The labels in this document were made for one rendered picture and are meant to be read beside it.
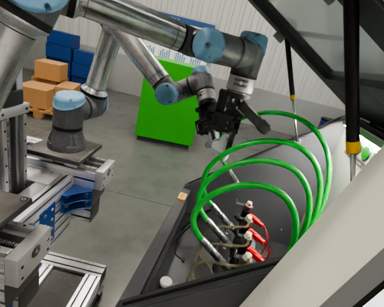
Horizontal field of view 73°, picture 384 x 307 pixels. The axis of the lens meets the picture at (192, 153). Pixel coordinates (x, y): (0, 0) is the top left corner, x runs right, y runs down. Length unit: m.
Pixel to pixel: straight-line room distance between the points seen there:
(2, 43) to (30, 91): 4.25
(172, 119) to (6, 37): 3.69
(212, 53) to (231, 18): 6.64
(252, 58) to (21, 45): 0.49
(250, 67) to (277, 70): 6.71
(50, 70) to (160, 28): 4.52
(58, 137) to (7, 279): 0.56
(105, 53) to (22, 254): 0.78
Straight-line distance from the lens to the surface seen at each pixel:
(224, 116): 0.73
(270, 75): 7.36
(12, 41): 0.54
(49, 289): 1.73
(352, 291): 0.34
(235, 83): 0.72
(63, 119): 1.14
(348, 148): 0.45
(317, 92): 7.74
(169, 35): 0.73
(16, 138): 1.06
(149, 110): 4.13
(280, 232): 1.28
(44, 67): 5.20
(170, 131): 4.20
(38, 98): 4.76
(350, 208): 0.41
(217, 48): 0.65
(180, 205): 1.08
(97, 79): 1.20
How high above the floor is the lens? 1.54
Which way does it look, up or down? 21 degrees down
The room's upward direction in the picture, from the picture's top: 14 degrees clockwise
